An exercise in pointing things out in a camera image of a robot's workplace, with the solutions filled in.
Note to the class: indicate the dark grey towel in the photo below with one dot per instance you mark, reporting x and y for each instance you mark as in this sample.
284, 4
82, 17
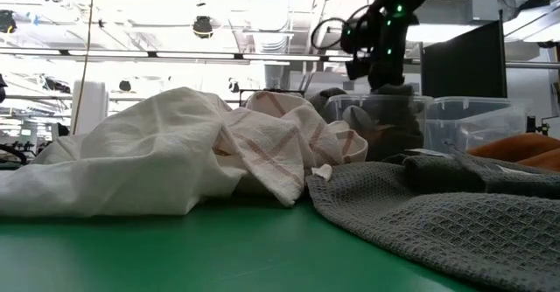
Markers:
389, 130

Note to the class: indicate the white towel red stripes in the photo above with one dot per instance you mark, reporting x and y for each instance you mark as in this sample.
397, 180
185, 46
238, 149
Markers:
280, 148

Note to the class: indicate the orange towel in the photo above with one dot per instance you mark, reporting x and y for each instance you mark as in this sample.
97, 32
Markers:
520, 148

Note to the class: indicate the grey waffle towel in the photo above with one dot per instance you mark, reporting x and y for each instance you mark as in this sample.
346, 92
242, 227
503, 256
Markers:
437, 222

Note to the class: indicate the plain white towel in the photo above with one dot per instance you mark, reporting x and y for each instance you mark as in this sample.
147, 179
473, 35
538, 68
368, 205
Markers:
131, 152

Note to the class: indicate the clear plastic bin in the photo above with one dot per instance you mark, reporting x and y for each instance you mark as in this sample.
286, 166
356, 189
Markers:
477, 121
341, 104

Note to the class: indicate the black monitor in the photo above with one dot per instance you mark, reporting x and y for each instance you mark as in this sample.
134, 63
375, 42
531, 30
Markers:
464, 60

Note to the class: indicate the black clamp stand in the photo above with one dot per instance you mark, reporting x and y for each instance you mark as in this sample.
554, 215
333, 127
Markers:
542, 128

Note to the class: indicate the white building pillar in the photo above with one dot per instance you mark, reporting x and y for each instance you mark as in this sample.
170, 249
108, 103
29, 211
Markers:
89, 108

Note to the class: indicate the silver ventilation duct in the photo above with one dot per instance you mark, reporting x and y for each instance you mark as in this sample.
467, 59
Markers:
267, 12

